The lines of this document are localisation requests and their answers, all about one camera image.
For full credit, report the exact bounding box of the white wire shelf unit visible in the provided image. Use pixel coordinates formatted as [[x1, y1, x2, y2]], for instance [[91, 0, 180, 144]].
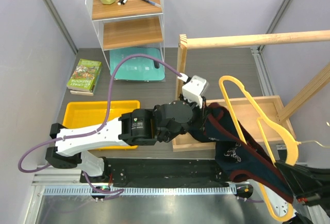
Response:
[[85, 0, 165, 72]]

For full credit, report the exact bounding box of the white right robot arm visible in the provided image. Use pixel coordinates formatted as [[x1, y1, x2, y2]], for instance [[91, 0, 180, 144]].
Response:
[[249, 160, 329, 223]]

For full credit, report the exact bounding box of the wooden clothes rack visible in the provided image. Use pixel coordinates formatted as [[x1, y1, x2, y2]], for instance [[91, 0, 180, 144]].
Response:
[[172, 30, 330, 152]]

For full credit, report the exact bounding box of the blue pen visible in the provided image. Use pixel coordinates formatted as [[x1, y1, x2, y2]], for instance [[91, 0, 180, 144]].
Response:
[[141, 0, 161, 8]]

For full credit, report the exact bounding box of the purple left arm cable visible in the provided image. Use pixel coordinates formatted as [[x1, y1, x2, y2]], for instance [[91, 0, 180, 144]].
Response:
[[17, 53, 190, 201]]

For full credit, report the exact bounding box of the yellow plastic tray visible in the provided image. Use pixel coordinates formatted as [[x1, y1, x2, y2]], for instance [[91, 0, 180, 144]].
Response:
[[61, 100, 141, 150]]

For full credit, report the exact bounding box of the green paperback book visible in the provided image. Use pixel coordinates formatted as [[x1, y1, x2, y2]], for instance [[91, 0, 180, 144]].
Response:
[[67, 59, 102, 92]]

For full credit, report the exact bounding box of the white slotted cable duct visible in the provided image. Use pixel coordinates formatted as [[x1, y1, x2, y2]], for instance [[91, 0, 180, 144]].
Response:
[[43, 185, 237, 196]]

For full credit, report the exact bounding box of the teal cutting board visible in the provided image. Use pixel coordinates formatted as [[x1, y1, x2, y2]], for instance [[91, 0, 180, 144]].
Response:
[[109, 47, 165, 81]]

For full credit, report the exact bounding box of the yellow clothes hanger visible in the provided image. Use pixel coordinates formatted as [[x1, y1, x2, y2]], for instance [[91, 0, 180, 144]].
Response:
[[218, 76, 329, 222]]

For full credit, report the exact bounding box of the navy maroon tank top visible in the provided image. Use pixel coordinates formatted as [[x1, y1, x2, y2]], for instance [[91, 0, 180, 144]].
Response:
[[189, 102, 293, 203]]

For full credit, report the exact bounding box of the thin wooden block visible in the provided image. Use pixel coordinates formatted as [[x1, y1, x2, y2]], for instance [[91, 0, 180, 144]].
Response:
[[70, 90, 94, 96]]

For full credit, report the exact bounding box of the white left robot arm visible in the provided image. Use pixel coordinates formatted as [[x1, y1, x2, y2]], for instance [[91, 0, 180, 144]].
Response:
[[45, 96, 206, 182]]

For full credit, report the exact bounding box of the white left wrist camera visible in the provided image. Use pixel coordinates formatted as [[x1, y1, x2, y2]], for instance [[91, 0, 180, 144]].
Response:
[[177, 73, 209, 109]]

